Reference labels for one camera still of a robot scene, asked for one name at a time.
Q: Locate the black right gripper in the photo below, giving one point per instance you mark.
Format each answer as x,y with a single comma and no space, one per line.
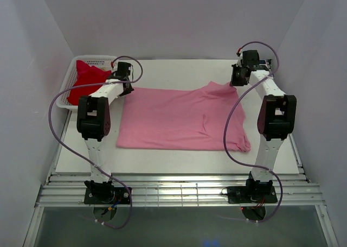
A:
234,82

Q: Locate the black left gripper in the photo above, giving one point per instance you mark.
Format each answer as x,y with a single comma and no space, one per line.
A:
129,90

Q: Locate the pink t shirt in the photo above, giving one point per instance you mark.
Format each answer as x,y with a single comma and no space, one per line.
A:
183,120

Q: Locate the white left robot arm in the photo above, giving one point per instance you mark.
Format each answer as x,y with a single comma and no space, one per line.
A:
94,122

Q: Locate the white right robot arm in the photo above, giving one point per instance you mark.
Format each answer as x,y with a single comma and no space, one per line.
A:
275,120

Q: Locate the white plastic mesh basket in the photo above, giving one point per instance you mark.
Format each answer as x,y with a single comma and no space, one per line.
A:
100,61

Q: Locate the red t shirt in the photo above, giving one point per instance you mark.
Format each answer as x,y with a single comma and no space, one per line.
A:
86,74

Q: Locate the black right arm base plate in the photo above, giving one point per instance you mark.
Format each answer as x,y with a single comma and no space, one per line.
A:
240,195

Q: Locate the aluminium rail frame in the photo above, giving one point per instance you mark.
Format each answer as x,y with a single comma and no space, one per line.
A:
175,190

